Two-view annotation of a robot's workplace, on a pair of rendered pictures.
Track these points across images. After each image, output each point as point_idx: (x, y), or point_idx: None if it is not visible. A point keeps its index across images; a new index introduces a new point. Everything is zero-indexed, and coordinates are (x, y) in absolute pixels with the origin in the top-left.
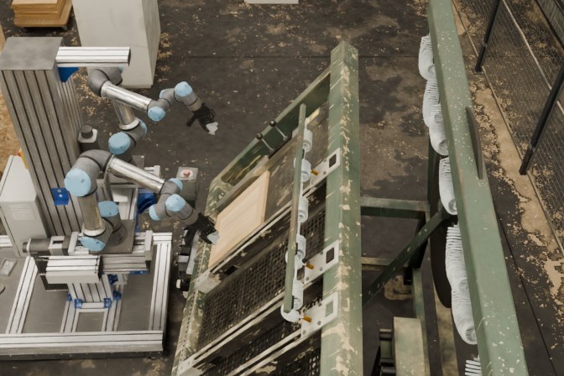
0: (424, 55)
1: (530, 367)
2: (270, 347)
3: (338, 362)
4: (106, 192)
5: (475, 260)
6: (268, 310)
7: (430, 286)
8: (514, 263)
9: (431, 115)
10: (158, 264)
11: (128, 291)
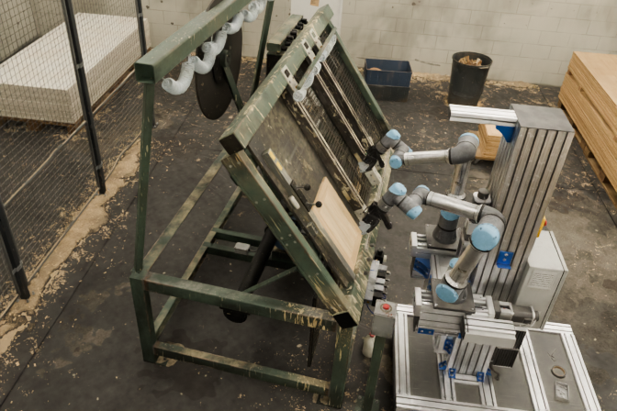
0: (179, 83)
1: (102, 279)
2: None
3: (316, 20)
4: (458, 242)
5: None
6: (333, 100)
7: (135, 349)
8: (31, 359)
9: (214, 47)
10: (407, 371)
11: (431, 351)
